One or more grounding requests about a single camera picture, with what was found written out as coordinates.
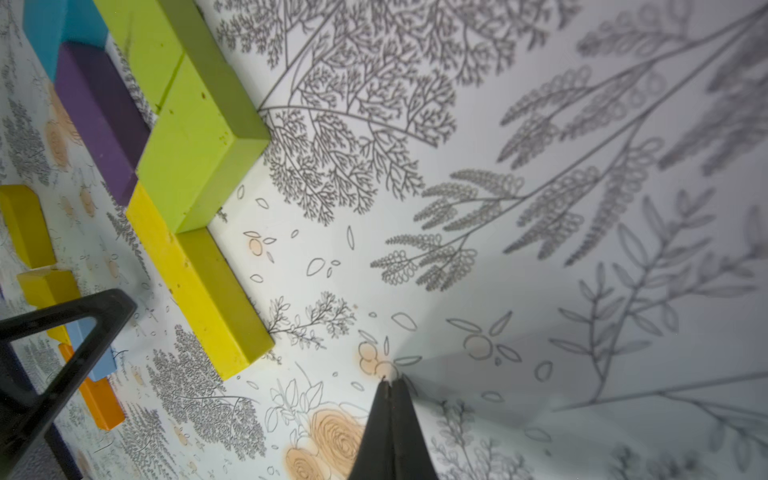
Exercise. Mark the long yellow block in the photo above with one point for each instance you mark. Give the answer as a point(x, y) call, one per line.
point(48, 287)

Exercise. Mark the lime green short block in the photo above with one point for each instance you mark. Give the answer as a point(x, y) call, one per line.
point(154, 37)

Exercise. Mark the yellow-green block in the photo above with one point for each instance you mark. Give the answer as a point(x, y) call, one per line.
point(204, 287)

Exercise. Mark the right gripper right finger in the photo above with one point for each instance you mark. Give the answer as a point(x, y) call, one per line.
point(393, 445)

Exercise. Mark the orange block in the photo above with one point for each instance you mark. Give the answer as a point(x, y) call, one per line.
point(101, 400)

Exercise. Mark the teal block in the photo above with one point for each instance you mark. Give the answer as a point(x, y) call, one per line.
point(49, 23)

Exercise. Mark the small yellow block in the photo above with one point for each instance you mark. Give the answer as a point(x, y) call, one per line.
point(23, 215)

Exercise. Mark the purple block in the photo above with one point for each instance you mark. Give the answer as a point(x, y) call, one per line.
point(104, 115)

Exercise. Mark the lime green long block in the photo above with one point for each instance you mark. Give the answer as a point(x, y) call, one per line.
point(206, 139)

